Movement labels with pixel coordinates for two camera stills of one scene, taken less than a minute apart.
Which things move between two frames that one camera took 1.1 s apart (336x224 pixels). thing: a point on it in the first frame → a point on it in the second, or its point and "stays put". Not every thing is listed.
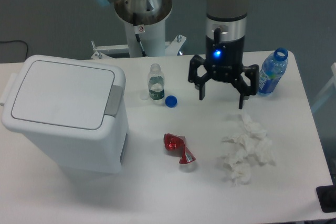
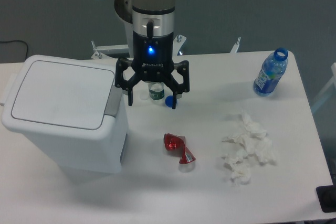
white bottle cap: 143,96 stays put
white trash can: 78,108 stays put
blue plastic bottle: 273,67 stays put
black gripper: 224,59 → 153,60
